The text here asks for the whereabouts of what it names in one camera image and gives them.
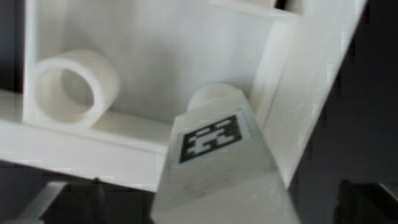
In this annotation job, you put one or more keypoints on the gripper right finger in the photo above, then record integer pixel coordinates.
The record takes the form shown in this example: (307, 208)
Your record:
(367, 203)

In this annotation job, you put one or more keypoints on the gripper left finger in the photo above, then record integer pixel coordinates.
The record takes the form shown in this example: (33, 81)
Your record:
(88, 203)

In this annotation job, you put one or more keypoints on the white chair leg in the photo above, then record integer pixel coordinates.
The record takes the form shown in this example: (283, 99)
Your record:
(221, 186)

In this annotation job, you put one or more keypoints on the white chair seat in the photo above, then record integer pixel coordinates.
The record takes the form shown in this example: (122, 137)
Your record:
(122, 57)

